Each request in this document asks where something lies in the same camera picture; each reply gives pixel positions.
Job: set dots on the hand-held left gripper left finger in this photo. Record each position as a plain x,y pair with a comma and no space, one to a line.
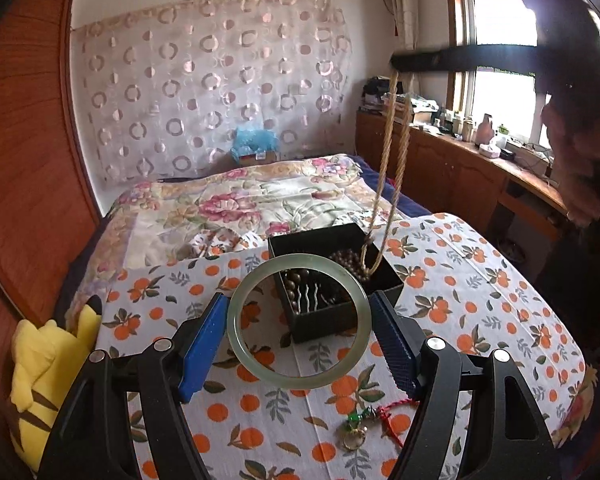
200,345

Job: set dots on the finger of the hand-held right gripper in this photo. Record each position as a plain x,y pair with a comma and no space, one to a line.
460,59

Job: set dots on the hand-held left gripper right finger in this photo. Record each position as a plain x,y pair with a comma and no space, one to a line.
397,345

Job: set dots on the pale green jade bangle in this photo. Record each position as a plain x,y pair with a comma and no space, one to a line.
235,340

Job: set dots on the black square box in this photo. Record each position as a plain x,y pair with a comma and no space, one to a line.
325,322

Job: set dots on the metal hair comb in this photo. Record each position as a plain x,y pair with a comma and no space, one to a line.
305,295

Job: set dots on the person's right hand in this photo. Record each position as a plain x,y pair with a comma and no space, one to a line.
577,170

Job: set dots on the row of small bottles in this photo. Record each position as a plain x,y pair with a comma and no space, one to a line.
457,125

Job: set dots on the pink bottle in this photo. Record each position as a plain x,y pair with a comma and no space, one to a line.
485,130

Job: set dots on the white window curtain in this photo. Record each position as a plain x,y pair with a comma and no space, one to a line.
405,5

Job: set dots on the white tissue box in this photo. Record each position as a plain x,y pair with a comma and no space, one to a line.
490,150

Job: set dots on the orange fruit print cloth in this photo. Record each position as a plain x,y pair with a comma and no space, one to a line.
480,290

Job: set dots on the wooden side cabinet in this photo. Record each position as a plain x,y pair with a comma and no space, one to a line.
445,175

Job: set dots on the floral quilt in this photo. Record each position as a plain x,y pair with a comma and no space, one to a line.
205,210

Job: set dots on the dark blue bed sheet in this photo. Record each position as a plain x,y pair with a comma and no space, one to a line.
375,180

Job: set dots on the yellow plush toy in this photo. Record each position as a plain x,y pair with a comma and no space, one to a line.
35,375

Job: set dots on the small cardboard box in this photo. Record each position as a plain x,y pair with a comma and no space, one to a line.
255,156

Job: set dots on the dark clothing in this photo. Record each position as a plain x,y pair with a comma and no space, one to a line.
595,285

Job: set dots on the blue plastic bag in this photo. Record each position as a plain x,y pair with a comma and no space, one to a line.
252,140

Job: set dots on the wooden wardrobe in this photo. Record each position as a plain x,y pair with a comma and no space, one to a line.
25,160

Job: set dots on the wooden frame window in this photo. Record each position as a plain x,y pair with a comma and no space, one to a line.
495,20

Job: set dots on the circle pattern wall cloth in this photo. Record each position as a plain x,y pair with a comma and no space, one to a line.
200,85

